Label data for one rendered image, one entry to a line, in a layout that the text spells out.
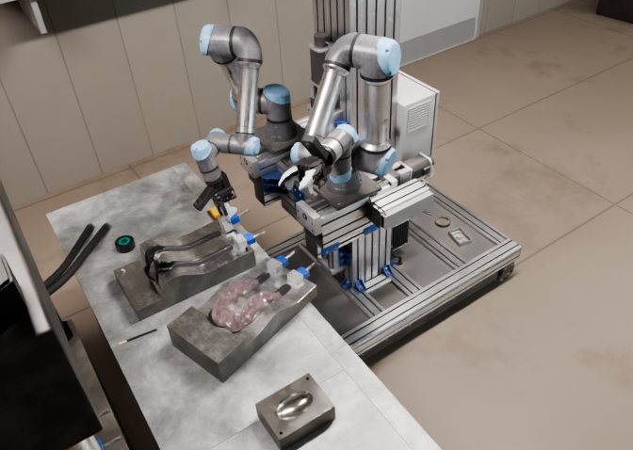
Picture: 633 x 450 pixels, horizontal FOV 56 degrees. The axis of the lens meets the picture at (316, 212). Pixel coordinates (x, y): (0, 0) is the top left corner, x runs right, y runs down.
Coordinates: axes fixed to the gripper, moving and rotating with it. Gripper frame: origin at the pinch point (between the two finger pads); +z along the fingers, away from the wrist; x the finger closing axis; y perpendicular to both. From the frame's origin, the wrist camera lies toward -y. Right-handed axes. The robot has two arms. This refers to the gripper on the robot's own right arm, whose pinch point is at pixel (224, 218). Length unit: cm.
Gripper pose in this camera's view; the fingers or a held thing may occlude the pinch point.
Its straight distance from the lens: 246.6
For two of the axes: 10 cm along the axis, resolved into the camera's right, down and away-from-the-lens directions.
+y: 8.1, -4.9, 3.2
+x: -5.3, -4.0, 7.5
